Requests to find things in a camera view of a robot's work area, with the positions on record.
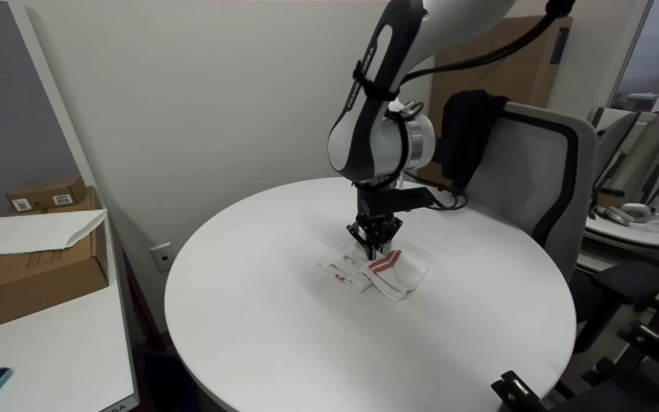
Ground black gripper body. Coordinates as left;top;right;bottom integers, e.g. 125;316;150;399
354;181;411;227

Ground flat brown cardboard sheet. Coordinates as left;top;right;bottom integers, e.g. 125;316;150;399
427;15;578;190

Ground grey mesh office chair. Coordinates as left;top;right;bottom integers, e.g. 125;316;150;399
463;101;601;282

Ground black jacket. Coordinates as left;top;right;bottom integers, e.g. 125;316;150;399
438;87;514;195

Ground white side desk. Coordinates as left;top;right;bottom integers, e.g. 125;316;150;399
574;204;659;280

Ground white towel with red stripes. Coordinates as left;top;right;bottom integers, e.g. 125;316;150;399
316;245;428;304

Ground grey computer mouse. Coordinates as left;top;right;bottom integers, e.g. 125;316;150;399
618;200;657;225

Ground large brown cardboard box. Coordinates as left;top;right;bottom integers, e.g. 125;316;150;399
0;227;113;330

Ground grey stacked folding stands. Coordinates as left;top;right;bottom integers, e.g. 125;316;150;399
593;106;659;207

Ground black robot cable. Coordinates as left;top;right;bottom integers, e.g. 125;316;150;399
399;0;578;87

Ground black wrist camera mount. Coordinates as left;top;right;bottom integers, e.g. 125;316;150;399
402;183;442;213

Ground small cardboard box with labels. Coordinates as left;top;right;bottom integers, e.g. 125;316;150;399
3;177;103;217

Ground black clamp mount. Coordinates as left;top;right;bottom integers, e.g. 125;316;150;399
490;368;551;412

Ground black chair base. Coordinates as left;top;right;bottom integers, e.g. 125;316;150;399
567;255;659;412

